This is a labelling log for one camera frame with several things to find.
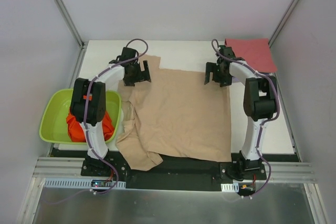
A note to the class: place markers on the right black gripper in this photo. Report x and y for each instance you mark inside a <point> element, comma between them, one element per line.
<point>213,73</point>

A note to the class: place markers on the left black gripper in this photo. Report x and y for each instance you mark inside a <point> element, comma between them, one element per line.
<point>142,74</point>

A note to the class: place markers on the beige t shirt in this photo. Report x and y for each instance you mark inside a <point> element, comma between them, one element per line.
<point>175,114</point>

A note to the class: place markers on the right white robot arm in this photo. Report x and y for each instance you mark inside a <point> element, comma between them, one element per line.
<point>260,104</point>

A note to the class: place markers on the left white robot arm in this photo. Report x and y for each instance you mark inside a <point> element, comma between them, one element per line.
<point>88,105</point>

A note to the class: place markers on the folded red t shirt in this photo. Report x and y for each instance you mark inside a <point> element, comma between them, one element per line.
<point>255,52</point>

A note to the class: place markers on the folded lavender t shirt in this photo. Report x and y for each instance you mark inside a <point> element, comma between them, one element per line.
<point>265,73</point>

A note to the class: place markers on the orange t shirt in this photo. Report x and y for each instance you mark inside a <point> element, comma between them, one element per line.
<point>76,133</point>

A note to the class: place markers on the green plastic basin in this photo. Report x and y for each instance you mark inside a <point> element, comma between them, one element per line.
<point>53,126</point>

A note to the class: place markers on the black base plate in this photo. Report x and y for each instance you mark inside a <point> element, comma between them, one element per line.
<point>174,173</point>

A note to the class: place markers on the right white cable duct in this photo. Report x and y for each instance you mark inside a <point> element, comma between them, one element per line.
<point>230,188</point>

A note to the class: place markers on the white cable duct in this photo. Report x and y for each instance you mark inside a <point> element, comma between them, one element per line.
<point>77,183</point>
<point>230,188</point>

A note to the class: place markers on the right aluminium frame post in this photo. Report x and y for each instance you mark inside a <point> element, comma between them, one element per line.
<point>287,14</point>

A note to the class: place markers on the aluminium frame post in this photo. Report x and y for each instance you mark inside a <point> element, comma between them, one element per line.
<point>69,22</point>
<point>287,14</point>

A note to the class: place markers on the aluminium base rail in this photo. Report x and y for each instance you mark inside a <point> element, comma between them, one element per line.
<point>277,172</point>

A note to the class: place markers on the left aluminium frame post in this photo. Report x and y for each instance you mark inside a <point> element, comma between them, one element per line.
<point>69,22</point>

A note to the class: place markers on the left white cable duct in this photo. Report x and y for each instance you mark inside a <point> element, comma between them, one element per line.
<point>77,183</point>

